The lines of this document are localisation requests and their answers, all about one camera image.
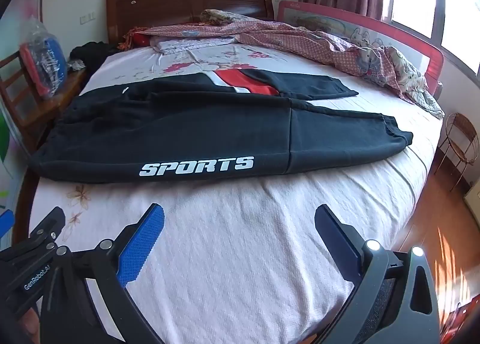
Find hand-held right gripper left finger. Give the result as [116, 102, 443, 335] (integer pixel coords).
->
[39, 203, 166, 344]

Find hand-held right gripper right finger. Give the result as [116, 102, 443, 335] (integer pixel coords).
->
[314, 205, 439, 344]

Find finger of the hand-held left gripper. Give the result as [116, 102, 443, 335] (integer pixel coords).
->
[0, 210, 15, 246]
[7, 207, 66, 270]

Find black sports pants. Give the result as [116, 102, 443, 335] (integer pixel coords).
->
[29, 68, 414, 184]

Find bed with floral white sheet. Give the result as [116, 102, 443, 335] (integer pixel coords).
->
[28, 42, 447, 344]

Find wooden chair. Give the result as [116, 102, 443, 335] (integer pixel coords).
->
[0, 49, 89, 150]

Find white box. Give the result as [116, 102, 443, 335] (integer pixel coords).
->
[464, 181, 480, 225]

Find plastic bag of clothes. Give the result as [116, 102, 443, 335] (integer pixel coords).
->
[19, 16, 69, 99]

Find black clothes pile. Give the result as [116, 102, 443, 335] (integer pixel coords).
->
[69, 41, 121, 67]

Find red checked quilt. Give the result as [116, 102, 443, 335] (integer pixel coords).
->
[118, 16, 445, 120]

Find folded light purple sheet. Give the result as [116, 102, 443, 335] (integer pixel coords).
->
[150, 34, 239, 54]

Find floral wardrobe door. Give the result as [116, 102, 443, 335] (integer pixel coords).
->
[0, 0, 47, 210]

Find floral pillow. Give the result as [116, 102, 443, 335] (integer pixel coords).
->
[199, 9, 244, 26]

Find wooden headboard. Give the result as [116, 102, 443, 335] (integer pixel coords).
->
[106, 0, 276, 45]

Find window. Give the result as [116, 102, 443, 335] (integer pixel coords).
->
[380, 0, 480, 78]

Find metal wire chair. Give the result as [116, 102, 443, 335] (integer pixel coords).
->
[438, 112, 479, 185]

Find red bed guard rail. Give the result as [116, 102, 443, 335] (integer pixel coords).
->
[277, 0, 444, 94]

